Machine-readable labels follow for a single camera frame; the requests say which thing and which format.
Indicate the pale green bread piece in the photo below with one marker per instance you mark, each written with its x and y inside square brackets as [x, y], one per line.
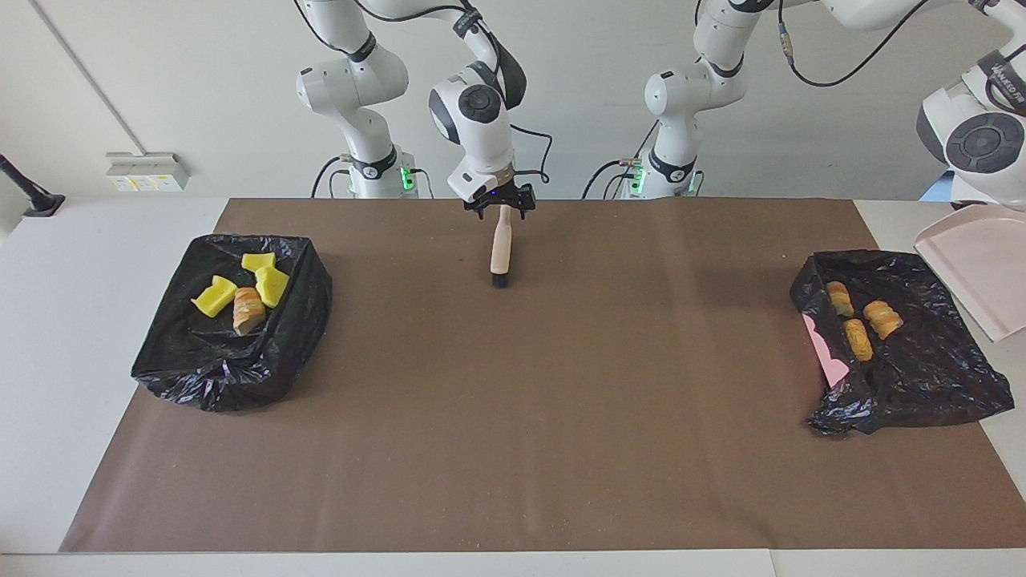
[840, 298]

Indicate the white wall socket box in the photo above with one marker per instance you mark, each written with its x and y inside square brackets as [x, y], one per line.
[148, 172]

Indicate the white wall conduit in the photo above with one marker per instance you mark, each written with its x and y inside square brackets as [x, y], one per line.
[88, 77]

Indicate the beige plastic dustpan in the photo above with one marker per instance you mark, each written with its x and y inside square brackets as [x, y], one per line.
[978, 264]

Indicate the yellow sponge piece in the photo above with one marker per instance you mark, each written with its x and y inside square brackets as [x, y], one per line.
[258, 262]
[214, 296]
[272, 287]

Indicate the striped orange bread piece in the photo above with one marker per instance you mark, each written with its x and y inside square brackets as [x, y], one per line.
[882, 319]
[248, 310]

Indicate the black stand foot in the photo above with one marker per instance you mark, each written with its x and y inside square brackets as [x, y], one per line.
[36, 200]

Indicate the black plastic trash bag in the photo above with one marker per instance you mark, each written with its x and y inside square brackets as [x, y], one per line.
[208, 361]
[922, 377]

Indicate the pink plastic bin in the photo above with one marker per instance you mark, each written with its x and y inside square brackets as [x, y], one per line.
[826, 353]

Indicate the brown paper table mat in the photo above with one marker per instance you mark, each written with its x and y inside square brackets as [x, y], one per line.
[513, 449]

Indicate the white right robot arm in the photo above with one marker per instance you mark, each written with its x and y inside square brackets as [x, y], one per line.
[481, 136]

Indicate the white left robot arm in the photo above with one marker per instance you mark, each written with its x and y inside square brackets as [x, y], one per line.
[982, 144]

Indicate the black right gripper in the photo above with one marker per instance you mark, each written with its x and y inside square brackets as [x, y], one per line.
[498, 196]

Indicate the brown peanut shaped bread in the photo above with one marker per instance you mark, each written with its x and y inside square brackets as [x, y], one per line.
[858, 340]

